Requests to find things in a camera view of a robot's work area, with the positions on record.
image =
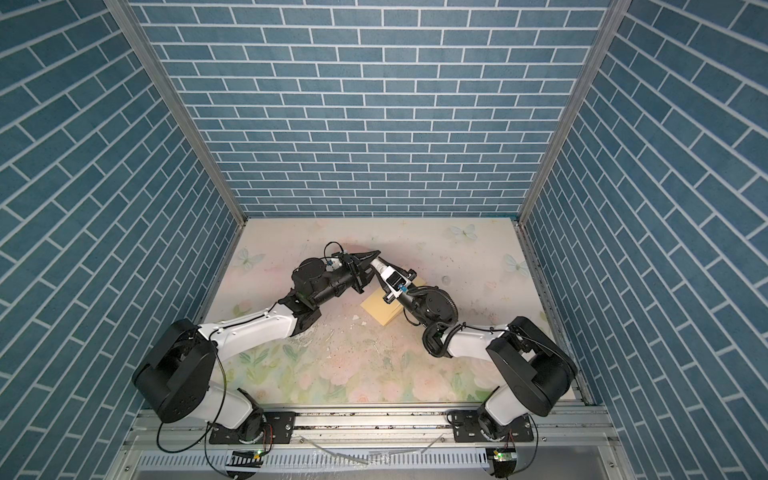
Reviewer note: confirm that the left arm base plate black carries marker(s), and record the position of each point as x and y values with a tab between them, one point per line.
270	428

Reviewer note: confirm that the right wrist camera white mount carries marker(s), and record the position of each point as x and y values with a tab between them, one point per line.
400	277

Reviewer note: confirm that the left aluminium corner post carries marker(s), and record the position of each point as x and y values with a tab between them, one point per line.
129	25

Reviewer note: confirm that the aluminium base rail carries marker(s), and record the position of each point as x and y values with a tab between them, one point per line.
401	426

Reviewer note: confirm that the white slotted cable duct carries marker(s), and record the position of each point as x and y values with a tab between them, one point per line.
315	460

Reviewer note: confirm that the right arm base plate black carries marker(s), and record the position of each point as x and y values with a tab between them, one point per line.
472	426

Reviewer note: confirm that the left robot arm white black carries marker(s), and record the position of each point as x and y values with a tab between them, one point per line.
176	376

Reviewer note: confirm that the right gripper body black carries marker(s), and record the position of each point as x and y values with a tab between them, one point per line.
414	293

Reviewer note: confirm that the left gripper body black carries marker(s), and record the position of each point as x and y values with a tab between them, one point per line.
352	275

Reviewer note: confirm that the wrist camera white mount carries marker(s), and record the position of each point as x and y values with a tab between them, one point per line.
400	277
334	261

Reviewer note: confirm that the right controller board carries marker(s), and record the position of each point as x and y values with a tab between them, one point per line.
504	455

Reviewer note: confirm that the aluminium corner post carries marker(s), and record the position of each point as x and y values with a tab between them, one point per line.
596	55
129	25

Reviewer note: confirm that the controller board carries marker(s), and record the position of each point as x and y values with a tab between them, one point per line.
504	455
246	459

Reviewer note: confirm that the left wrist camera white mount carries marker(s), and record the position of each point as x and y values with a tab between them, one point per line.
334	261

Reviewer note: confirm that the right aluminium corner post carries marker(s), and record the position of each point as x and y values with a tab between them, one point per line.
596	55

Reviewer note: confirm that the left controller board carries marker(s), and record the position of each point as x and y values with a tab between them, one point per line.
246	459

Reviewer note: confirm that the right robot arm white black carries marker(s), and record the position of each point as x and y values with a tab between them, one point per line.
536	372

